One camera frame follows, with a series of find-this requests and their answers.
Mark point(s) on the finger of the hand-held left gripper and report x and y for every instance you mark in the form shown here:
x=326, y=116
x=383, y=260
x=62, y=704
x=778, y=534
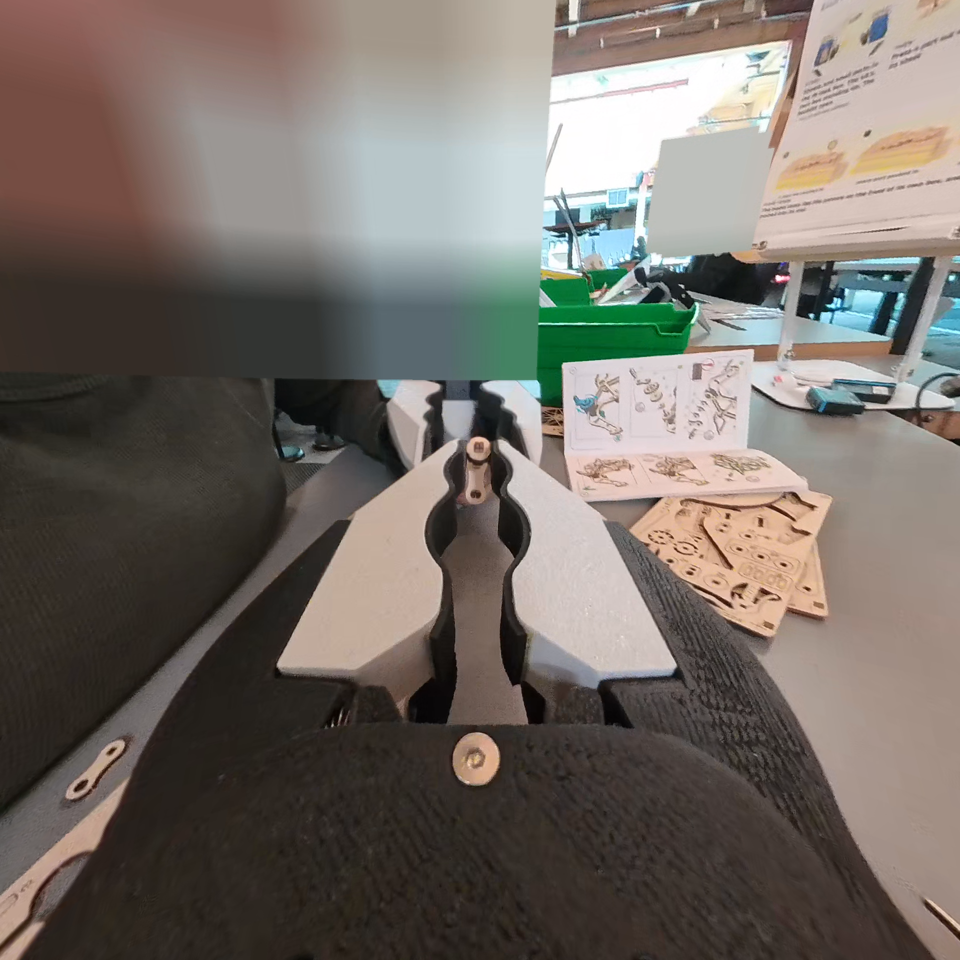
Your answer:
x=521, y=420
x=409, y=420

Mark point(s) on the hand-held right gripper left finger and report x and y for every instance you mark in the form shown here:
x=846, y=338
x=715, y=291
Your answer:
x=375, y=585

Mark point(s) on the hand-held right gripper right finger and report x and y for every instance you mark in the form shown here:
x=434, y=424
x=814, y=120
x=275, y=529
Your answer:
x=585, y=592

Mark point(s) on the small wooden link part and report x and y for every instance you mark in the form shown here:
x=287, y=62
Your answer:
x=477, y=472

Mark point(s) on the person's left forearm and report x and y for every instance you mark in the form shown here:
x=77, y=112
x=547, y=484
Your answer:
x=127, y=570

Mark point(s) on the loose wooden link piece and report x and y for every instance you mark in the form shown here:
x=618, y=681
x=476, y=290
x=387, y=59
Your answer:
x=96, y=769

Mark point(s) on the large wooden parts sheet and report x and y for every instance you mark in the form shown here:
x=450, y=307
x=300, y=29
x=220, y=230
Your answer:
x=735, y=562

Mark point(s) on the small wooden parts sheet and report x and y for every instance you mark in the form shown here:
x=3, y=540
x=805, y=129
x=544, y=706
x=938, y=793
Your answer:
x=814, y=592

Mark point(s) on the green plastic bin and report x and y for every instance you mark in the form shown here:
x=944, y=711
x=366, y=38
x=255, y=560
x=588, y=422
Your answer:
x=615, y=330

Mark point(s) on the paper instruction booklet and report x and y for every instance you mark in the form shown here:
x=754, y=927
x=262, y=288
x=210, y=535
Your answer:
x=660, y=420

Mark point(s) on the grey background table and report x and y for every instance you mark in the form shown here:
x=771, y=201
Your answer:
x=795, y=330

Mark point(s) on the blue and black device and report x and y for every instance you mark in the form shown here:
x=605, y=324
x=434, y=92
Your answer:
x=847, y=396

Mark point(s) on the printed instruction sign board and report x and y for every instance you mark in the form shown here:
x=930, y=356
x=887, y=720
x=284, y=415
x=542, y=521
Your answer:
x=862, y=135

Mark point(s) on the thin curved wooden strip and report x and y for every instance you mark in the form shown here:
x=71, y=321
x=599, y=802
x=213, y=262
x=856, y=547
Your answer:
x=941, y=916

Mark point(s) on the emptied wooden sheet frame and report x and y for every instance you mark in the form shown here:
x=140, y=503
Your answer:
x=45, y=862

